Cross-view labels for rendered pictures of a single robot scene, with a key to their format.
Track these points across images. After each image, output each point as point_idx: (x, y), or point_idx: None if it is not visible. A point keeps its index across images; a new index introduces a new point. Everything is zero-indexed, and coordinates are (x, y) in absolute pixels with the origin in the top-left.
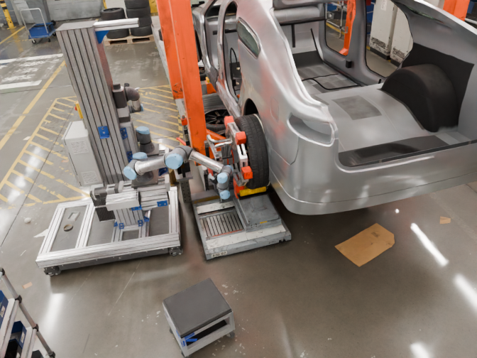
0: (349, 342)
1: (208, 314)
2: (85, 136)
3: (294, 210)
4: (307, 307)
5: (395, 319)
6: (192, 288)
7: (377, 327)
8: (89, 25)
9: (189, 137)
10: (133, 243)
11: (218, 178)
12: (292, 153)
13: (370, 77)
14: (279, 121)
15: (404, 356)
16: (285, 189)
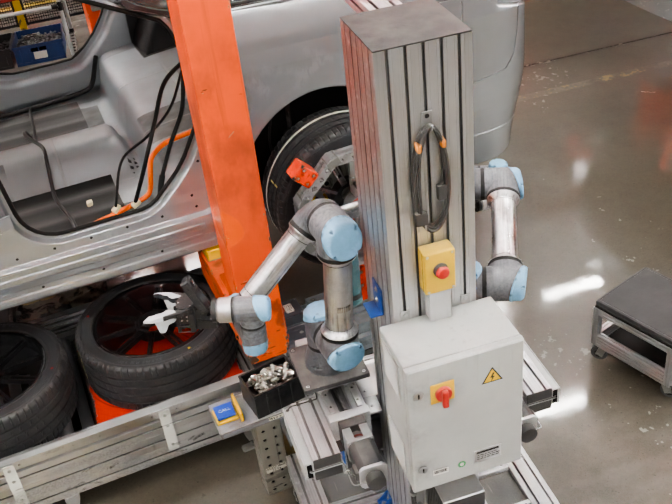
0: (590, 225)
1: (670, 285)
2: (491, 299)
3: (508, 141)
4: (549, 261)
5: (535, 194)
6: (630, 314)
7: (555, 206)
8: (406, 6)
9: (19, 479)
10: (528, 471)
11: (506, 166)
12: (509, 43)
13: (35, 81)
14: (466, 24)
15: (587, 189)
16: (492, 124)
